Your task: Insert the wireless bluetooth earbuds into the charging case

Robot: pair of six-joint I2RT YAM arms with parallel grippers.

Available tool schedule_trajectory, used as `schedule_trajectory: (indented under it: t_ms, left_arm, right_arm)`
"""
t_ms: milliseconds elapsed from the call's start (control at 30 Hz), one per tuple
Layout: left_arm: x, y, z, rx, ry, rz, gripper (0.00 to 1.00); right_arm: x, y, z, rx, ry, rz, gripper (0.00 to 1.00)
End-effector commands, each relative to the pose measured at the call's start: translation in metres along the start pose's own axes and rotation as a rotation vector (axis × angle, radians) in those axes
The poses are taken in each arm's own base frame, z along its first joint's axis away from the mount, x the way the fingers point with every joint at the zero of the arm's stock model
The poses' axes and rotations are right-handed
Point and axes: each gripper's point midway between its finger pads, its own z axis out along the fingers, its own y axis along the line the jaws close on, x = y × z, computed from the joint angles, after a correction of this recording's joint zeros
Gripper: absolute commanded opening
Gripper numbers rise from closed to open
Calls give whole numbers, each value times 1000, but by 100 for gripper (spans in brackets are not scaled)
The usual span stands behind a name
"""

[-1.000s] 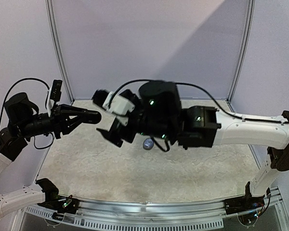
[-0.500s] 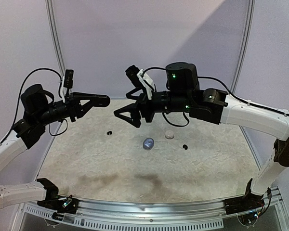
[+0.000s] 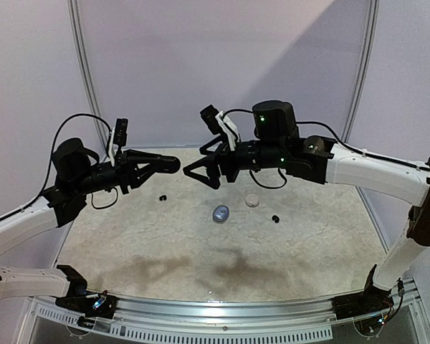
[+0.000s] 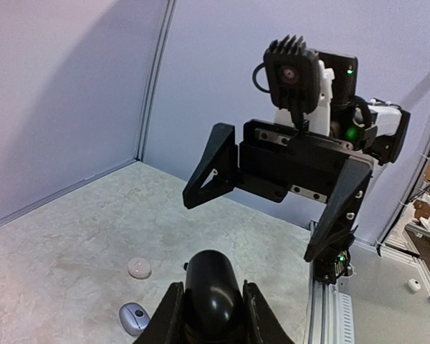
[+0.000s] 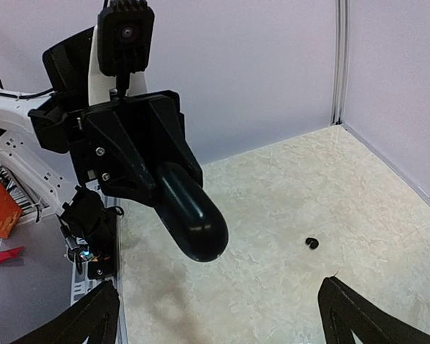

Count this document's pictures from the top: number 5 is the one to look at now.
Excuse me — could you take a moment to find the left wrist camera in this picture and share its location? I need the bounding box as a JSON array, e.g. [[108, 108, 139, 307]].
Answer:
[[97, 1, 155, 98]]

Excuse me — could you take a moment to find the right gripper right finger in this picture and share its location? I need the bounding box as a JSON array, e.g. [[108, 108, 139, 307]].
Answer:
[[317, 277, 430, 343]]

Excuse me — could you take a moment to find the left aluminium frame post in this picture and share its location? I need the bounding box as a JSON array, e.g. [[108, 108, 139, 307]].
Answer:
[[330, 0, 350, 125]]

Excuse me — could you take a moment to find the red flat bag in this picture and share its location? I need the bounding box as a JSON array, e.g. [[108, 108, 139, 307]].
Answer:
[[0, 247, 24, 264]]

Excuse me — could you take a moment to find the black oval charging case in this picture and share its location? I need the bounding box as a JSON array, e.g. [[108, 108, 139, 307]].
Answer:
[[155, 163, 229, 262]]

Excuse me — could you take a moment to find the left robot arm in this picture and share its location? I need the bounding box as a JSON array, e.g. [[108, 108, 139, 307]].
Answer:
[[0, 24, 203, 223]]

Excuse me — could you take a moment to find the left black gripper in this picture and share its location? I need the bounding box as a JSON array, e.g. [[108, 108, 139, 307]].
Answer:
[[67, 90, 203, 207]]

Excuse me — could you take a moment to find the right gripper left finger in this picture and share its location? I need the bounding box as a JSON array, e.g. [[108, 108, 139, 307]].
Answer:
[[14, 280, 120, 344]]

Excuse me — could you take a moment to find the black earbud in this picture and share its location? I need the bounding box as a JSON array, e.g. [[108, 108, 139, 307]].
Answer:
[[305, 237, 320, 250]]

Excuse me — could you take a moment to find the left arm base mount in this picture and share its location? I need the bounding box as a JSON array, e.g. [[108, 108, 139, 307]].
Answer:
[[58, 186, 124, 280]]

